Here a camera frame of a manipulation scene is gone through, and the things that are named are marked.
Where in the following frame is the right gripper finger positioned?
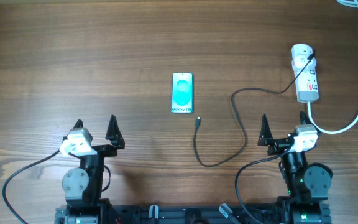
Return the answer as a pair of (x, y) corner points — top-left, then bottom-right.
(257, 114), (273, 146)
(300, 111), (321, 135)

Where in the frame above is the black USB charging cable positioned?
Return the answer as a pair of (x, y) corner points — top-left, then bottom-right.
(193, 50), (316, 168)

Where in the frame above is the Galaxy S25 smartphone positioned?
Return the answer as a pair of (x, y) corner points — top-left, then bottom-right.
(171, 73), (193, 114)

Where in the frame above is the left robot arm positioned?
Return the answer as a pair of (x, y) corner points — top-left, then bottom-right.
(54, 115), (125, 224)

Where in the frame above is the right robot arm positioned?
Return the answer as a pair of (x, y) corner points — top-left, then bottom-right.
(258, 112), (333, 223)

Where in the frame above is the white charger plug adapter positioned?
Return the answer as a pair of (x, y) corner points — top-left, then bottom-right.
(292, 55), (316, 73)

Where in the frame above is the white power strip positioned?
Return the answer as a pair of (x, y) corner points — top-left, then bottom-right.
(291, 44), (319, 103)

